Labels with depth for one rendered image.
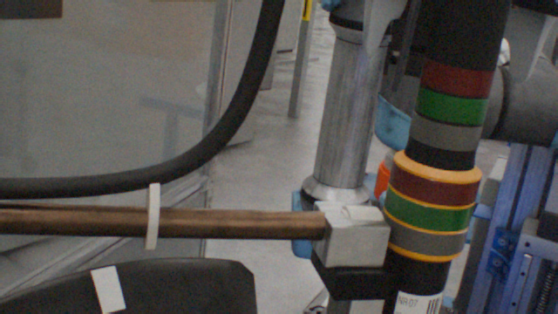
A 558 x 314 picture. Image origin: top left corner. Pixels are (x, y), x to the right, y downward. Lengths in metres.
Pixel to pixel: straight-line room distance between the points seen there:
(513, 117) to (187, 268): 0.34
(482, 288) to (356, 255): 1.02
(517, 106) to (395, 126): 0.12
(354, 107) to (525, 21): 0.64
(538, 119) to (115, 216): 0.47
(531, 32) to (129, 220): 0.24
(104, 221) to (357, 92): 0.76
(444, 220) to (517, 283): 0.90
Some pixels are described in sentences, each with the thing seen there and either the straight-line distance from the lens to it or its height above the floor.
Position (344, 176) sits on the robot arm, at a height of 1.31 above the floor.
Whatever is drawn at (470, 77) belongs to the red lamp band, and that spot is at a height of 1.62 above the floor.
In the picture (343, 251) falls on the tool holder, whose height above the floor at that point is 1.53.
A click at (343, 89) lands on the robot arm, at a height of 1.45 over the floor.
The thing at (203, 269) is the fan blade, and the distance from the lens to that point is 0.50.
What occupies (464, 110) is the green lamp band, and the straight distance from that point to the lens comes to 0.31.
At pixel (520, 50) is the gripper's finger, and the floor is 1.62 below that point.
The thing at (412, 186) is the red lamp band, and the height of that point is 1.57.
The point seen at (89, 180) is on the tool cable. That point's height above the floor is 1.56.
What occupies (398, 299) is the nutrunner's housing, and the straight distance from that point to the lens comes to 0.34.
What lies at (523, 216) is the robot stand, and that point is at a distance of 1.26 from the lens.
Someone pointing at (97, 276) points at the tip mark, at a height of 1.43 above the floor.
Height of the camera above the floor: 1.67
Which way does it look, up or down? 19 degrees down
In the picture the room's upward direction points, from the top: 8 degrees clockwise
